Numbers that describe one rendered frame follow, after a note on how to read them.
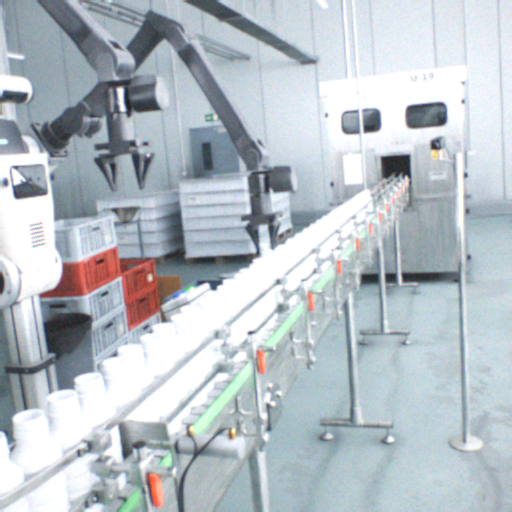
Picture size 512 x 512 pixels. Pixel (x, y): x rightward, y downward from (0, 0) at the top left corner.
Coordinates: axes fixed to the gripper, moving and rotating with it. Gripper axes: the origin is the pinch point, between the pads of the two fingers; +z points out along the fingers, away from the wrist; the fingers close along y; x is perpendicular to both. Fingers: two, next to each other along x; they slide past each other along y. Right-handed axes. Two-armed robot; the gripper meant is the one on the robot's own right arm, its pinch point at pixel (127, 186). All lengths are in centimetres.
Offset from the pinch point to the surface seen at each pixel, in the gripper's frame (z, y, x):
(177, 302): 29.1, -0.7, 18.6
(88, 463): 32, 18, -51
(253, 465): 70, 15, 18
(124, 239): 98, -391, 672
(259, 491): 77, 16, 18
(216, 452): 34, 32, -42
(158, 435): 33, 23, -41
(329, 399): 139, -7, 217
